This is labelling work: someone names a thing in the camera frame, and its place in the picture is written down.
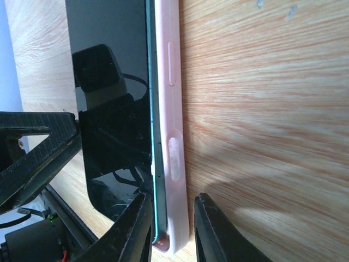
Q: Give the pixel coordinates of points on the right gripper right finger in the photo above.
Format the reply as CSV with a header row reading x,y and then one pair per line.
x,y
217,239

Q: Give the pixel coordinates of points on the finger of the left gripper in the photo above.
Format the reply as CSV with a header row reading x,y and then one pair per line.
x,y
30,172

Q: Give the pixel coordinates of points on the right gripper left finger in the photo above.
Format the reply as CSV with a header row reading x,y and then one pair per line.
x,y
129,239

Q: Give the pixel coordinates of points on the green phone black screen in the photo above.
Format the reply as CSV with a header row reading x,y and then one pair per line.
x,y
114,55

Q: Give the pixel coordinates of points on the pink phone case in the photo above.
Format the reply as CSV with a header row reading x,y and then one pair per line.
x,y
167,31

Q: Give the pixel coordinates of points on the black front rail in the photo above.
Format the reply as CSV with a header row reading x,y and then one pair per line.
x,y
80,237

